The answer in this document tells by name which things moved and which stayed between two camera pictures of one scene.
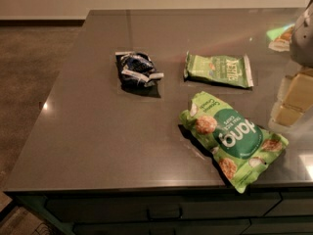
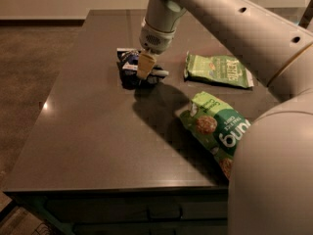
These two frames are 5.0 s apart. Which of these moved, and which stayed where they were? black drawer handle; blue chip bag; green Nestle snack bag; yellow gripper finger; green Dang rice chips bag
Moved: yellow gripper finger; blue chip bag
Stayed: green Nestle snack bag; black drawer handle; green Dang rice chips bag
